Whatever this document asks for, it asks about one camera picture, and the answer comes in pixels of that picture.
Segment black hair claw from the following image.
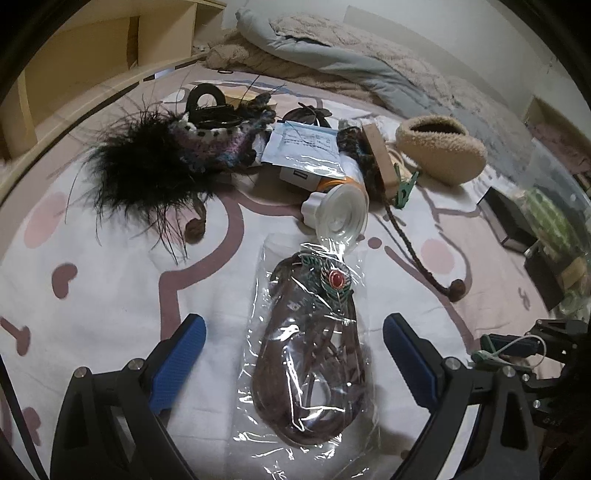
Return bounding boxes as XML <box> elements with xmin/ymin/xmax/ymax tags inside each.
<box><xmin>186</xmin><ymin>84</ymin><xmax>242</xmax><ymax>128</ymax></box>

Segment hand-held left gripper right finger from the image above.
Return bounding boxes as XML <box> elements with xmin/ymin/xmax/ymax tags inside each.
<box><xmin>383</xmin><ymin>313</ymin><xmax>541</xmax><ymax>480</ymax></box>

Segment bagged brown cord necklace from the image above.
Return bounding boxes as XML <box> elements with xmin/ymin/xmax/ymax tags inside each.
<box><xmin>233</xmin><ymin>235</ymin><xmax>382</xmax><ymax>480</ymax></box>

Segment clear bottle with white cap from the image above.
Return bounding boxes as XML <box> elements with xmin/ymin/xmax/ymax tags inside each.
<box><xmin>300</xmin><ymin>184</ymin><xmax>370</xmax><ymax>253</ymax></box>

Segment white cord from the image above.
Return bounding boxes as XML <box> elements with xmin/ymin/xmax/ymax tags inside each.
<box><xmin>385</xmin><ymin>143</ymin><xmax>413</xmax><ymax>182</ymax></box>

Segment black feather tuft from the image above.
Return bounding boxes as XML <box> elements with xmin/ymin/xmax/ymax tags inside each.
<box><xmin>65</xmin><ymin>78</ymin><xmax>218</xmax><ymax>265</ymax></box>

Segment grey duvet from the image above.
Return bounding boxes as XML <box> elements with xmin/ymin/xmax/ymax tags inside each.
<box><xmin>235</xmin><ymin>7</ymin><xmax>532</xmax><ymax>172</ymax></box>

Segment dark brown knit piece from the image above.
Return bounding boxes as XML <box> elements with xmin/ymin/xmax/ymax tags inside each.
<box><xmin>336</xmin><ymin>127</ymin><xmax>385</xmax><ymax>197</ymax></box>

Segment small white box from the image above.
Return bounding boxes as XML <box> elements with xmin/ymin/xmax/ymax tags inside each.
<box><xmin>279</xmin><ymin>166</ymin><xmax>324</xmax><ymax>193</ymax></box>

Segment white orange tube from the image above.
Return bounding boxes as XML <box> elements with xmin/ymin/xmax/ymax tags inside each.
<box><xmin>323</xmin><ymin>157</ymin><xmax>368</xmax><ymax>189</ymax></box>

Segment green striped cloth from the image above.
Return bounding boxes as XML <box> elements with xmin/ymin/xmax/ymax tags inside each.
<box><xmin>526</xmin><ymin>187</ymin><xmax>583</xmax><ymax>251</ymax></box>

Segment clear plastic storage bin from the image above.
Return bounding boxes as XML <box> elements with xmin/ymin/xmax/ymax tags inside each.
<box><xmin>521</xmin><ymin>134</ymin><xmax>591</xmax><ymax>324</ymax></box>

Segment green clothespin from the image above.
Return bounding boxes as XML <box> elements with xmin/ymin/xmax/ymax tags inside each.
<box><xmin>390</xmin><ymin>172</ymin><xmax>419</xmax><ymax>209</ymax></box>

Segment dark flat box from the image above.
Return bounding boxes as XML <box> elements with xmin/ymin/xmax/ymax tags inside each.
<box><xmin>524</xmin><ymin>244</ymin><xmax>578</xmax><ymax>311</ymax></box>

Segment beige knit blanket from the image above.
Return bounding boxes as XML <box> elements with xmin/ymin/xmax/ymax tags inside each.
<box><xmin>205</xmin><ymin>41</ymin><xmax>365</xmax><ymax>92</ymax></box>

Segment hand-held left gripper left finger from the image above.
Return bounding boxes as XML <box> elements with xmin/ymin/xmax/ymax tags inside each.
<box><xmin>50</xmin><ymin>314</ymin><xmax>207</xmax><ymax>480</ymax></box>

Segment face mask packet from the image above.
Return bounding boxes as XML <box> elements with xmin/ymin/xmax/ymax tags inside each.
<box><xmin>261</xmin><ymin>124</ymin><xmax>347</xmax><ymax>182</ymax></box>

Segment beige quilted pillow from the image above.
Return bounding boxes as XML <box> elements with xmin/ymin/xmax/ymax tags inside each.
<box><xmin>441</xmin><ymin>76</ymin><xmax>525</xmax><ymax>155</ymax></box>
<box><xmin>272</xmin><ymin>16</ymin><xmax>462</xmax><ymax>100</ymax></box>

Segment brown sunglasses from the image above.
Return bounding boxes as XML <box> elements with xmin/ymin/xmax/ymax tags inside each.
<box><xmin>281</xmin><ymin>104</ymin><xmax>334</xmax><ymax>128</ymax></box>

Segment wooden shelf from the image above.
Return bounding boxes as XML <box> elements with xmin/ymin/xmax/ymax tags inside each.
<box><xmin>0</xmin><ymin>0</ymin><xmax>228</xmax><ymax>162</ymax></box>

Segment small teal clip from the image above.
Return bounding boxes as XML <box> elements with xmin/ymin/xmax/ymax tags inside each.
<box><xmin>471</xmin><ymin>336</ymin><xmax>525</xmax><ymax>368</ymax></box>

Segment beige fleece basket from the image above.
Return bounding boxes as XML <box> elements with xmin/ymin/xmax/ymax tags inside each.
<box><xmin>396</xmin><ymin>115</ymin><xmax>489</xmax><ymax>186</ymax></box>

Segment printed blanket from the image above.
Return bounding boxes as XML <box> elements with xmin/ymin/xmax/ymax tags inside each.
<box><xmin>0</xmin><ymin>65</ymin><xmax>570</xmax><ymax>480</ymax></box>

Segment purple patterned knit hat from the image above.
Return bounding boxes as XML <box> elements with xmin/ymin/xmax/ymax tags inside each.
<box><xmin>167</xmin><ymin>92</ymin><xmax>278</xmax><ymax>174</ymax></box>

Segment brown soap block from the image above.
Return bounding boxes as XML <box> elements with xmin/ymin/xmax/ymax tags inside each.
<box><xmin>361</xmin><ymin>123</ymin><xmax>399</xmax><ymax>200</ymax></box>

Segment black box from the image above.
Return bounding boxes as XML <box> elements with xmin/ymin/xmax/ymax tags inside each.
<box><xmin>478</xmin><ymin>187</ymin><xmax>539</xmax><ymax>252</ymax></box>

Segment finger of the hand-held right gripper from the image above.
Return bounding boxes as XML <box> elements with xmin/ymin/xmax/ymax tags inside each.
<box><xmin>480</xmin><ymin>333</ymin><xmax>551</xmax><ymax>370</ymax></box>

